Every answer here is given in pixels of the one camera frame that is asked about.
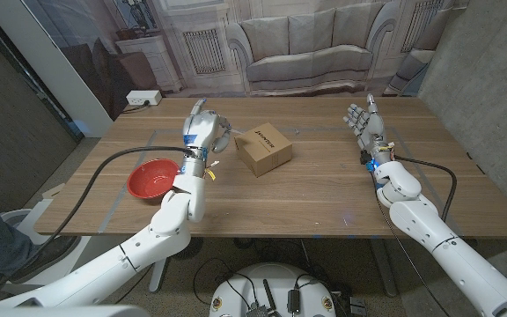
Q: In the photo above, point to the brown cardboard box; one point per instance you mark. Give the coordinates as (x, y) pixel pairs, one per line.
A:
(266, 149)

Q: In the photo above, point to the grey table leg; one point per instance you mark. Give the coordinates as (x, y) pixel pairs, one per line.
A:
(383, 264)

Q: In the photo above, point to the black antenna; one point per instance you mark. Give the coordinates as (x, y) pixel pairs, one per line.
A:
(269, 297)

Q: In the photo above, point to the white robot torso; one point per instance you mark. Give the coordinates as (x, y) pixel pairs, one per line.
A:
(271, 282)

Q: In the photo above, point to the white table leg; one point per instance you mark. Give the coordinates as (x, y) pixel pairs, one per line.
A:
(159, 277)

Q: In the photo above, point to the white card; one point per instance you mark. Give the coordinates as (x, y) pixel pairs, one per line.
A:
(237, 130)

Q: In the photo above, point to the dark brown shoe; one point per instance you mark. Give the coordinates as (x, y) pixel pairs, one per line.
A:
(44, 260)

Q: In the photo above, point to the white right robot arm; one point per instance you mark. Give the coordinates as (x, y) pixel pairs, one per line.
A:
(460, 260)

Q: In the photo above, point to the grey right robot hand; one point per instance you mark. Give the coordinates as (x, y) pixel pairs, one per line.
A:
(371, 125)

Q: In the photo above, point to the printed living room backdrop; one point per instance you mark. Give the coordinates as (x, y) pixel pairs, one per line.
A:
(306, 48)

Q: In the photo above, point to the black floor box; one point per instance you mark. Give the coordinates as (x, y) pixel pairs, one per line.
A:
(357, 307)

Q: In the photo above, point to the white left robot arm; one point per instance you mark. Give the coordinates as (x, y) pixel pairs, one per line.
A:
(139, 255)

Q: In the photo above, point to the red bowl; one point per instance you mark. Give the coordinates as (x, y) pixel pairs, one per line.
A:
(150, 180)

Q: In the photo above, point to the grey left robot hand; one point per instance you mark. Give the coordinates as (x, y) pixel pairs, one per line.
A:
(200, 127)

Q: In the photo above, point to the white floor stand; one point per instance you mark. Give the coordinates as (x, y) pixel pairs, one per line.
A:
(29, 224)

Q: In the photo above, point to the black adapter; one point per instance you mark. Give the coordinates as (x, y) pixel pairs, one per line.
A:
(293, 301)

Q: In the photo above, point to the white power strip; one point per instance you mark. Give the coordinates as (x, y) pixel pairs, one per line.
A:
(143, 97)

